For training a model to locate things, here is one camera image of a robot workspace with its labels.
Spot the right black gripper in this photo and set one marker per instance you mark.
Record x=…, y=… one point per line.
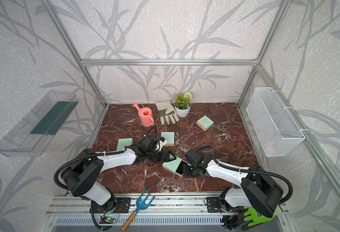
x=186, y=175

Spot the small circuit board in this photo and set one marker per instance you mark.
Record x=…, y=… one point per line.
x=108, y=220

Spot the blue garden fork wooden handle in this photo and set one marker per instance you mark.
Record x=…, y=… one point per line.
x=140, y=205

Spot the grey work gloves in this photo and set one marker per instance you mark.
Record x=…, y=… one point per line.
x=167, y=113

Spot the clear plastic wall shelf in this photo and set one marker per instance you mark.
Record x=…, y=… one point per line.
x=31, y=135

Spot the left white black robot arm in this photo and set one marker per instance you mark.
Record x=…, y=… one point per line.
x=79, y=175

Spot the green black garden glove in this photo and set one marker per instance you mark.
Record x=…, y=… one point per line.
x=249, y=218

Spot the potted plant white pot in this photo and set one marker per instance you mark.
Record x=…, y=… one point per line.
x=183, y=104

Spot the white wire mesh basket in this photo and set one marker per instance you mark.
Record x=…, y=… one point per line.
x=274, y=125

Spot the mint drawer jewelry box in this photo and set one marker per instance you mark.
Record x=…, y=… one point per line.
x=175, y=166

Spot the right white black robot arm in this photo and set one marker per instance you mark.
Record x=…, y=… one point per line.
x=259, y=189

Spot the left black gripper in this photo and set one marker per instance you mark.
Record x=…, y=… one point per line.
x=167, y=158

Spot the pink watering can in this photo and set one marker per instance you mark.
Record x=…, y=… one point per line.
x=145, y=115

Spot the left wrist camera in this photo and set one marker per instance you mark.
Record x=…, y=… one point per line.
x=162, y=142

